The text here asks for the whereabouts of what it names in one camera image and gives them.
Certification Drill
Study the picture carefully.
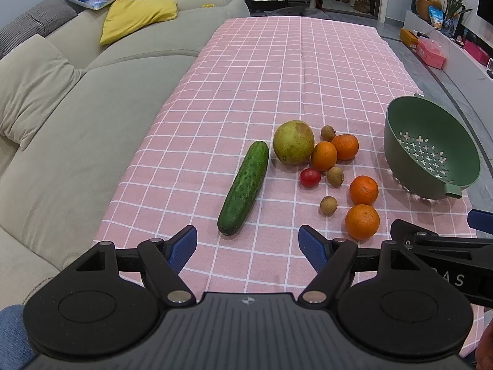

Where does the grey sofa blanket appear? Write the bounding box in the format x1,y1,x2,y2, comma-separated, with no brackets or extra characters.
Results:
0,0,77,58

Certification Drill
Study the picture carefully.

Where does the golden round vase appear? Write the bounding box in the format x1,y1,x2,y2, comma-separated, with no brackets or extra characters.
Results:
414,0,442,22

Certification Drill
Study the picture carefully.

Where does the magenta box on console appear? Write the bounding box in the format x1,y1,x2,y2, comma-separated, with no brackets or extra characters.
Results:
464,40,490,66

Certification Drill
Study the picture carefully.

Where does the green cucumber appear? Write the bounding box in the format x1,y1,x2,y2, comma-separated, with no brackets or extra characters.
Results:
217,140,269,236

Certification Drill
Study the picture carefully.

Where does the yellow box on floor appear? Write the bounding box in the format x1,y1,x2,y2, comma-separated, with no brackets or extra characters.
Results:
399,28,419,49

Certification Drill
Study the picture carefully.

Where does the white tv console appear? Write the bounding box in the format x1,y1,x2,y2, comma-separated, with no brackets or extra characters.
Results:
404,10,492,99

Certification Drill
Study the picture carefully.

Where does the yellow cushion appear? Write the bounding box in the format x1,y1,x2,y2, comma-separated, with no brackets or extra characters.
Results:
100,0,178,46

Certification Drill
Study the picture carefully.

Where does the blue snack bag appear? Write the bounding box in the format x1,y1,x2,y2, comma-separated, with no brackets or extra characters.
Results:
429,6,444,30

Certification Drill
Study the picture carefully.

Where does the green colander bowl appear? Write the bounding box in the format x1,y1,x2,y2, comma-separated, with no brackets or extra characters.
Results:
384,94,480,199

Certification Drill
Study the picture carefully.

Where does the pink checked tablecloth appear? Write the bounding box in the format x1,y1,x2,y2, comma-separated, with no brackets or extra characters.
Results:
97,17,475,296

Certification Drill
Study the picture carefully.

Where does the orange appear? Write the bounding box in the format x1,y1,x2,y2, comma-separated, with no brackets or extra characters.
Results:
311,141,338,172
349,175,378,205
345,204,380,241
332,134,359,160

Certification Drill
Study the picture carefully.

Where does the pink storage box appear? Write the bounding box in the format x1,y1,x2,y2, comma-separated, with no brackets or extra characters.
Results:
415,38,446,69

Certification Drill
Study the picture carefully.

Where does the beige sofa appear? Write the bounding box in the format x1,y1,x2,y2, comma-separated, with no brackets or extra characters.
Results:
1,0,249,307

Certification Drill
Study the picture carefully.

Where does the person's right hand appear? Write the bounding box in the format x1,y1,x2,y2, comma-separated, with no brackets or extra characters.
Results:
475,320,493,370

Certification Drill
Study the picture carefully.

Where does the potted green plant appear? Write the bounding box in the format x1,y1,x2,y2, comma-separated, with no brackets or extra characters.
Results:
441,0,471,38

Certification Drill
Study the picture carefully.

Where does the red cherry tomato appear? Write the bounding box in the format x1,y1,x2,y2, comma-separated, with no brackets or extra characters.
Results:
299,168,322,189

